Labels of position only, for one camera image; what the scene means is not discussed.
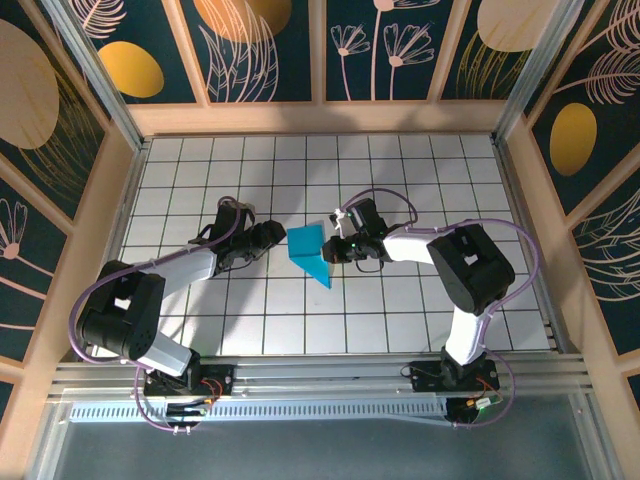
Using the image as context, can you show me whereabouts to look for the long aluminium base rail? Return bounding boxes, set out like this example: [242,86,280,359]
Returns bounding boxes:
[47,351,596,401]

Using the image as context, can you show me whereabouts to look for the slotted grey cable duct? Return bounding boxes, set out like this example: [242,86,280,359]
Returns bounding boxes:
[69,399,449,424]

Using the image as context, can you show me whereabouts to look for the wall panel pink leaf lines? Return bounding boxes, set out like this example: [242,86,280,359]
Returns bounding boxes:
[569,187,640,357]

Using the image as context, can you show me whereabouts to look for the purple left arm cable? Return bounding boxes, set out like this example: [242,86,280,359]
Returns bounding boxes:
[71,195,251,435]

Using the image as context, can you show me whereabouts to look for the wall panel large beige circle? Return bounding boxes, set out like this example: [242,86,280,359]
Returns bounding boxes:
[0,17,109,236]

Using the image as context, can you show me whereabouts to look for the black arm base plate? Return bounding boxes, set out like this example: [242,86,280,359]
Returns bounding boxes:
[143,363,236,400]
[408,360,501,395]

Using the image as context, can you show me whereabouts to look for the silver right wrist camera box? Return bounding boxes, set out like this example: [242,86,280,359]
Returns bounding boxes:
[329,209,351,237]

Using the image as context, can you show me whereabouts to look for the wall panel pink feather leaves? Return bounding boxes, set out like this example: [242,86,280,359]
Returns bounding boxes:
[522,0,640,119]

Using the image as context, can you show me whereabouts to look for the blue cloth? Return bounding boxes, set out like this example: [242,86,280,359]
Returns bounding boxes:
[287,219,334,290]

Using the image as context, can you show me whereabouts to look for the wall panel pink flower outlines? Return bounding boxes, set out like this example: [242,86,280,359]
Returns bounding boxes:
[324,0,454,104]

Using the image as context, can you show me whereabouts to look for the wall panel orange circle leaves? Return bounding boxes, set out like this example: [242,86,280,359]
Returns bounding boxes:
[179,0,316,105]

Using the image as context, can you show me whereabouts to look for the aluminium frame post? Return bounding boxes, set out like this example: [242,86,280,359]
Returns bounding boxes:
[38,0,151,154]
[491,0,586,147]

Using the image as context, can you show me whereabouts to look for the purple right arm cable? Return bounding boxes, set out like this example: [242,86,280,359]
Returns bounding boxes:
[335,187,541,431]

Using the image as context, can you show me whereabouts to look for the aluminium table side rail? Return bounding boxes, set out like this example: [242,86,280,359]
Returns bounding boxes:
[79,139,152,362]
[492,137,571,357]

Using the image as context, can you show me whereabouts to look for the dark wall panel yellow oval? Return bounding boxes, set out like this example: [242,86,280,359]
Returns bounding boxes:
[67,0,207,106]
[529,74,640,219]

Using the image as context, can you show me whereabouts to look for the wall panel single pink flower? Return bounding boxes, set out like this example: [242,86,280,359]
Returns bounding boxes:
[0,174,71,364]

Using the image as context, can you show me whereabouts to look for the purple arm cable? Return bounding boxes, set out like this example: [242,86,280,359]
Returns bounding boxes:
[335,187,541,431]
[71,195,251,435]

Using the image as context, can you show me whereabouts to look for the wall panel yellow grass lines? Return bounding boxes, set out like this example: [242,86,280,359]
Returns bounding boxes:
[438,0,551,102]

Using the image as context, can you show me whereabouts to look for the black connector block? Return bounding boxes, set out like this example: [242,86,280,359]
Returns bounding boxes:
[164,401,210,432]

